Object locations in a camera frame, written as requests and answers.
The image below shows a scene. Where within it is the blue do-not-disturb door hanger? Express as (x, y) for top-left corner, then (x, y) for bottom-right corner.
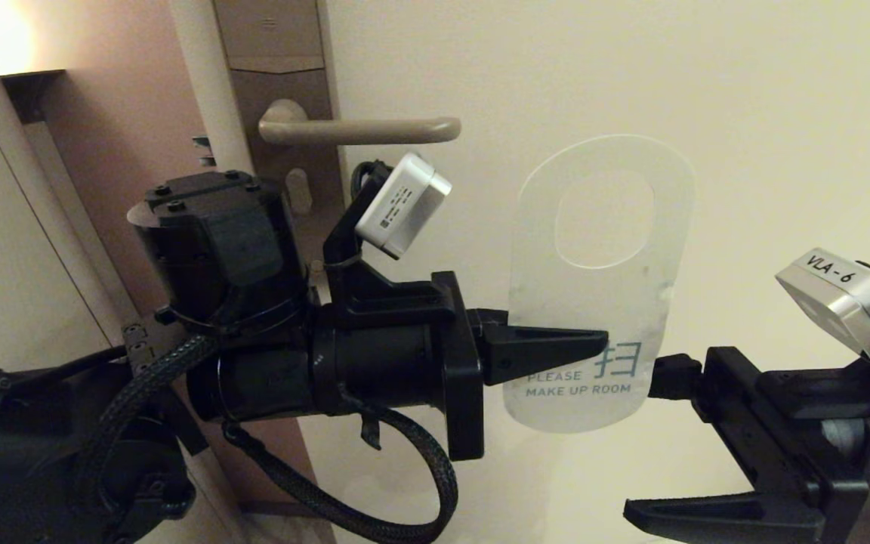
(501, 134), (696, 434)

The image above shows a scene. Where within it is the cream white door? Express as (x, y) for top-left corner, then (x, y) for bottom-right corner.
(169, 0), (870, 544)

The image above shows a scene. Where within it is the brown metal lock plate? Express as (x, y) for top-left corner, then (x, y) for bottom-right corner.
(212, 0), (349, 284)

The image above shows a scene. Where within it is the dark baseboard strip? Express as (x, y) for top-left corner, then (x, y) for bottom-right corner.
(242, 499), (316, 518)

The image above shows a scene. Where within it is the beige keyhole cover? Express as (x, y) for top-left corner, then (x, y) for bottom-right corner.
(285, 168), (313, 216)

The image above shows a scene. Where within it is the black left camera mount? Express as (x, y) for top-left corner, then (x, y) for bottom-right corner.
(322, 162), (457, 329)

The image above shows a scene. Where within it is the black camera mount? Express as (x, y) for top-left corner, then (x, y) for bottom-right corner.
(756, 261), (870, 424)
(322, 162), (457, 329)

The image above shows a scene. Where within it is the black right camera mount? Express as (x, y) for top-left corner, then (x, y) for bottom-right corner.
(756, 261), (870, 424)

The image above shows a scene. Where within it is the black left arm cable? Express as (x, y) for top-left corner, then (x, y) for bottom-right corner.
(72, 160), (460, 544)

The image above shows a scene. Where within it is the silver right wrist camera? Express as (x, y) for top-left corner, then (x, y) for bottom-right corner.
(775, 248), (870, 363)

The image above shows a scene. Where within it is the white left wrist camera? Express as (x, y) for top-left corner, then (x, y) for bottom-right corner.
(354, 153), (452, 260)

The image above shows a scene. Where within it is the beige metal door handle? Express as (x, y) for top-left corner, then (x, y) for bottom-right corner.
(258, 98), (462, 146)

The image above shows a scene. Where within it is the glowing wall lamp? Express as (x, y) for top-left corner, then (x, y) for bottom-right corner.
(0, 70), (66, 124)

